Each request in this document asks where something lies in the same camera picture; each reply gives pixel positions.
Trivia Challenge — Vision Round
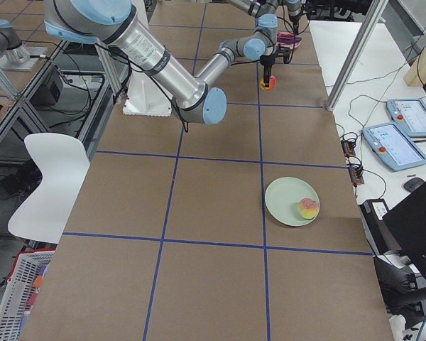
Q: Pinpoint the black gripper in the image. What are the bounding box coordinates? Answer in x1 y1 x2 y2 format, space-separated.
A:
259 43 292 87
286 3 302 27

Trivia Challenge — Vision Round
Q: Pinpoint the red yellow pomegranate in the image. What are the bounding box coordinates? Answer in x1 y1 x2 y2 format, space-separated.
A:
260 75 277 91

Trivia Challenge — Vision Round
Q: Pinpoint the yellow pink peach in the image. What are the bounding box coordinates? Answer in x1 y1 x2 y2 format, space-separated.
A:
297 197 320 220

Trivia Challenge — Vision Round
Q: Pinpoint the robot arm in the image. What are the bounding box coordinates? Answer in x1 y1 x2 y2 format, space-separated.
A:
227 0 302 28
44 1 280 125

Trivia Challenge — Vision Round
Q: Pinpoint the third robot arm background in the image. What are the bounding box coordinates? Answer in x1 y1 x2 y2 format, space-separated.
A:
0 19 47 71

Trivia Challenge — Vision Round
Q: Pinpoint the pink plate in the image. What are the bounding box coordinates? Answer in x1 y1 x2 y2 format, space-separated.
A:
276 31 302 50

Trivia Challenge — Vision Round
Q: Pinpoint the light green plate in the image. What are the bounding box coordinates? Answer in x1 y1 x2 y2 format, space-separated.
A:
265 177 320 227

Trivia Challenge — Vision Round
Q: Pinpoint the orange electronics board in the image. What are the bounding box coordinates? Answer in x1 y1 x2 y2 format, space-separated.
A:
341 139 364 187

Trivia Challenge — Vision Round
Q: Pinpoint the near teach pendant tablet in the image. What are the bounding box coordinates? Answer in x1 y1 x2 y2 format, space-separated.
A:
362 122 426 171

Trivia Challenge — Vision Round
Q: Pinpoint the teach pendant tablet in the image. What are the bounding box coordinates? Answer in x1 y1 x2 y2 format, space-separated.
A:
362 122 426 171
386 99 426 138

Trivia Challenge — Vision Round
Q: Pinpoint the far teach pendant tablet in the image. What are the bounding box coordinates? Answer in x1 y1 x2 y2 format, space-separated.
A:
386 99 426 138

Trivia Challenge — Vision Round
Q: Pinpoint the black computer mouse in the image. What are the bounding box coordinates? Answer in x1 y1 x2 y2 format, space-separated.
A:
403 177 425 193

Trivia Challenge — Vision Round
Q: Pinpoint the black laptop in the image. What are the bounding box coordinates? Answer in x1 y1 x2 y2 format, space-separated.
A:
383 181 426 279

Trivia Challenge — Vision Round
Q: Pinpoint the white chair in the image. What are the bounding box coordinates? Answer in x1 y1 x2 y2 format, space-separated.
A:
8 133 90 244

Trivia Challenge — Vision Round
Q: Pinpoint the white plastic basket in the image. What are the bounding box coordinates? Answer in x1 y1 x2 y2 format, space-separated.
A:
0 249 55 340

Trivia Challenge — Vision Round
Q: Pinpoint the aluminium frame post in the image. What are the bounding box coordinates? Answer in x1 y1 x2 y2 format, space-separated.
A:
325 0 388 112

